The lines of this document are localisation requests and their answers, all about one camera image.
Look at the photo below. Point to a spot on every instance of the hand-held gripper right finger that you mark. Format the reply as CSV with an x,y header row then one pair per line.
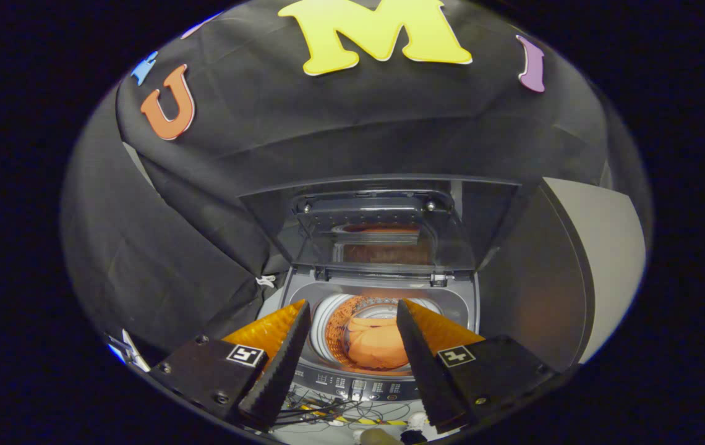
x,y
427,371

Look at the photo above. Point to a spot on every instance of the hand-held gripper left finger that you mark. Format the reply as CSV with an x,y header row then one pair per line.
x,y
281,371

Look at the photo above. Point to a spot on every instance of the yellow polo shirt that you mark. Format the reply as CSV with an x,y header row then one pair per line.
x,y
377,346

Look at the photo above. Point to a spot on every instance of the dark grey washing machine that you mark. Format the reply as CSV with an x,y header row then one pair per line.
x,y
383,284

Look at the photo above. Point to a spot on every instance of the white cloth tie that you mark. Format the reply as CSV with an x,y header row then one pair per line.
x,y
266,280

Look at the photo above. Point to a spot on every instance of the grey cabinet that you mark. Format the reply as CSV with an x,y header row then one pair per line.
x,y
600,259

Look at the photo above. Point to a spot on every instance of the black backdrop cloth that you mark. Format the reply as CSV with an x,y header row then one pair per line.
x,y
328,123

